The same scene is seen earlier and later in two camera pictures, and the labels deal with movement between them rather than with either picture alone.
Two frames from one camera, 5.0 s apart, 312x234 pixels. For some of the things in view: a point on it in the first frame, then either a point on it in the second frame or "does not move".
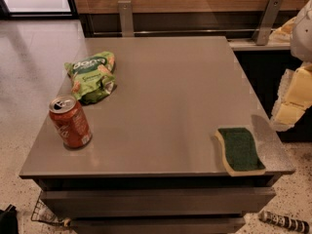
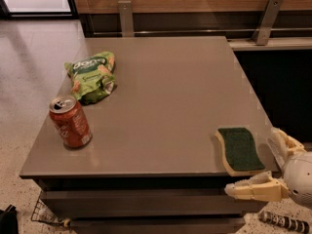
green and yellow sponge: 240,156 does not move
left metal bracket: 127,19 does not move
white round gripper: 302,33 → 299,175
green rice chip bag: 92,77 does not move
